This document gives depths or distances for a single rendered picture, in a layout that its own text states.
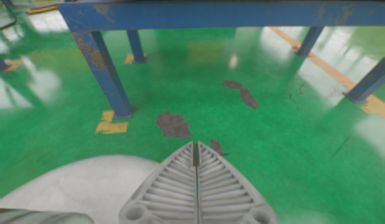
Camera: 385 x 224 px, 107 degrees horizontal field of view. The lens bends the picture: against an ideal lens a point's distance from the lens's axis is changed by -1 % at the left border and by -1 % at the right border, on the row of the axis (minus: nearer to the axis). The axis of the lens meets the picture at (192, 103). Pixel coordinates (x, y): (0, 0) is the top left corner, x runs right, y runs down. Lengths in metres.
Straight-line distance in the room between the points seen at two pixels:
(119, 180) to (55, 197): 0.17
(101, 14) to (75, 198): 0.61
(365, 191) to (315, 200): 0.27
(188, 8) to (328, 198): 1.01
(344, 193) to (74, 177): 1.07
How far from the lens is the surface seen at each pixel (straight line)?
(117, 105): 1.00
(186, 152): 0.16
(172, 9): 0.66
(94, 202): 0.53
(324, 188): 1.00
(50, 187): 0.54
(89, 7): 0.73
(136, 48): 1.51
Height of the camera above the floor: 0.76
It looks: 46 degrees down
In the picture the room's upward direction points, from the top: 1 degrees clockwise
